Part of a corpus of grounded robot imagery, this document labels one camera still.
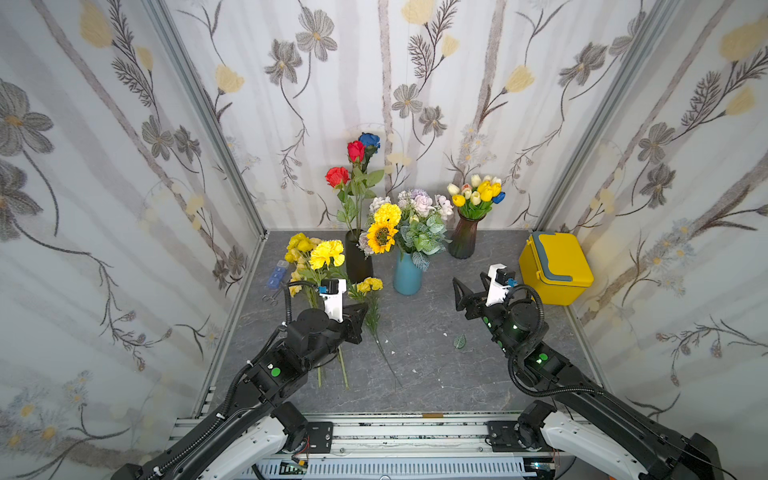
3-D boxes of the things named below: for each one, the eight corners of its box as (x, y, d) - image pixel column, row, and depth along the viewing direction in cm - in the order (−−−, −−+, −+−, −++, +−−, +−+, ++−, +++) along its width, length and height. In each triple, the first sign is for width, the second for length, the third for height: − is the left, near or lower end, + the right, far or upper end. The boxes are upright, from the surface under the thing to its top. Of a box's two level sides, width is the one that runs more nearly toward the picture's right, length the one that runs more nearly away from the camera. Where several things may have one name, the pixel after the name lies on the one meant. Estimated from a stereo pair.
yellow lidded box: (526, 306, 101) (544, 281, 89) (510, 260, 114) (524, 232, 102) (576, 307, 101) (602, 281, 89) (555, 260, 114) (574, 232, 103)
